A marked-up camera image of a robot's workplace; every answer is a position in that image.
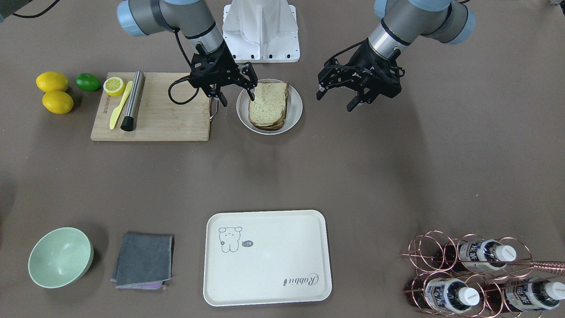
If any grey folded cloth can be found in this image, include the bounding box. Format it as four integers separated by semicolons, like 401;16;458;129
110;233;175;289

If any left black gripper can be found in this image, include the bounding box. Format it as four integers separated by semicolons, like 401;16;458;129
316;40;402;112

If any bread slice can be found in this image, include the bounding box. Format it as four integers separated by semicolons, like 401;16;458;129
248;81;289;124
250;119;285;131

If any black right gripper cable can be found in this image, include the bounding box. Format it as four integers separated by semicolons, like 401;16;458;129
168;29;208;106

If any yellow lemon lower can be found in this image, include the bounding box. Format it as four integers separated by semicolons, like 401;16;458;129
42;91;74;114

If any white round plate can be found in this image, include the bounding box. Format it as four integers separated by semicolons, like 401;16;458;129
236;79;303;135

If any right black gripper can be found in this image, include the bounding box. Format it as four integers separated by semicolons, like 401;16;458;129
190;44;258;107

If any tea bottle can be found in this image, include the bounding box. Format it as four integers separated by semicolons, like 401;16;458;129
458;239;517;273
503;278;565;312
423;278;480;314

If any green lime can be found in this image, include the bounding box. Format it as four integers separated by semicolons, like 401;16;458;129
75;73;102;92

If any bamboo cutting board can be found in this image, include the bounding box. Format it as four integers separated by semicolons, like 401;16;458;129
90;72;218;141

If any yellow lemon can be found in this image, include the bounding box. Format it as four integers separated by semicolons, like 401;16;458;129
36;71;69;93
42;91;74;114

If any tea bottle upper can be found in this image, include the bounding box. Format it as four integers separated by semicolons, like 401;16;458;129
458;239;517;273

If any steel muddler black tip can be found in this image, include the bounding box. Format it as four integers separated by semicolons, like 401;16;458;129
121;71;146;132

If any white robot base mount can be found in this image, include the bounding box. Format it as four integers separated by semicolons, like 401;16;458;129
222;0;301;64

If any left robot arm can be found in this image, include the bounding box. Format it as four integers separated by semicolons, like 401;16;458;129
316;0;476;111

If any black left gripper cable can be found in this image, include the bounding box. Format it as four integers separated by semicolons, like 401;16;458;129
324;41;367;71

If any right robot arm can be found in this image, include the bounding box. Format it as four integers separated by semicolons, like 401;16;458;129
117;0;258;106

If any yellow plastic knife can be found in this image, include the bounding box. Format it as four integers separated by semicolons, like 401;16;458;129
109;81;133;129

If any halved lemon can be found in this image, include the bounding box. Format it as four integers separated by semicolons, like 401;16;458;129
102;76;126;97

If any green bowl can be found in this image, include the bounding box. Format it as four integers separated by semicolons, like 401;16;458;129
27;227;94;288

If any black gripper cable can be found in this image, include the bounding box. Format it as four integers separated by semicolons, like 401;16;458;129
168;29;208;106
324;41;367;71

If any copper wire bottle rack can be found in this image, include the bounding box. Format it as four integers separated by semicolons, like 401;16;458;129
403;230;564;318

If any yellow lemon upper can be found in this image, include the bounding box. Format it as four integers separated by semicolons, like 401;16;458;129
36;71;69;93

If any cream rabbit tray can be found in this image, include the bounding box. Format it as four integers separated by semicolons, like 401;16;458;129
203;209;332;307

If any purple cloth under grey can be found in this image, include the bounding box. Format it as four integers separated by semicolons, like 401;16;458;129
131;282;163;290

